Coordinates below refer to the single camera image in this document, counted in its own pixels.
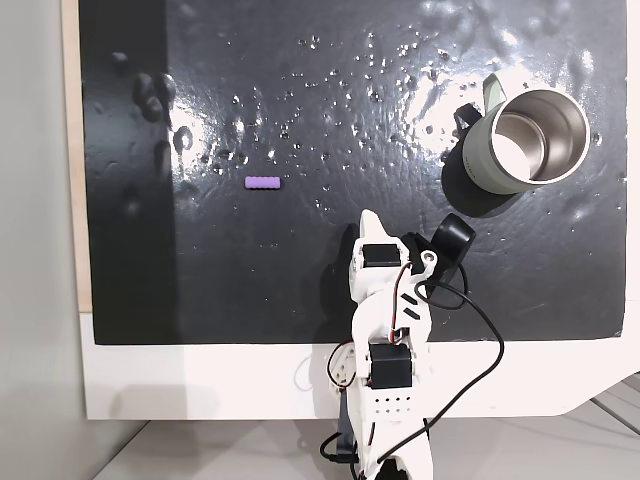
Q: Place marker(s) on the purple pen grip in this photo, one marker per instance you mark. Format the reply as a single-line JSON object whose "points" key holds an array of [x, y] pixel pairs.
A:
{"points": [[263, 182]]}

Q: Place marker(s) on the black rubber mat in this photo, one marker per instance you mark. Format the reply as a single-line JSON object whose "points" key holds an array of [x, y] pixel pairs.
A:
{"points": [[350, 125]]}

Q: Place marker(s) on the pale green steel mug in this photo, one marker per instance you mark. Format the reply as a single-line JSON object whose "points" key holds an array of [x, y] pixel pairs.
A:
{"points": [[482, 160]]}

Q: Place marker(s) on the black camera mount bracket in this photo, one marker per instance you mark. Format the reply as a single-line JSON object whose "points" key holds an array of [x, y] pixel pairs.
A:
{"points": [[417, 245]]}

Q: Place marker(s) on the black oval camera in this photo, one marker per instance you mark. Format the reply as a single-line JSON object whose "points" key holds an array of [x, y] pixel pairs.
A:
{"points": [[452, 237]]}

